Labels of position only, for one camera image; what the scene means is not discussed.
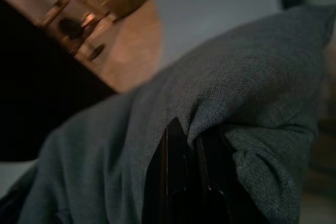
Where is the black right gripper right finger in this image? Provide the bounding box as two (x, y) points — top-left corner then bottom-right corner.
(195, 126), (254, 224)

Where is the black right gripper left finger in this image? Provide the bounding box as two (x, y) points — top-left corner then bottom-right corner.
(143, 118), (190, 224)

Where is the spotted fabric pillow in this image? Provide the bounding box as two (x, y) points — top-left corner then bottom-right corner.
(10, 5), (336, 224)

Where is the person with black shoes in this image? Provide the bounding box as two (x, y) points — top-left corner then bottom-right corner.
(57, 16), (106, 62)

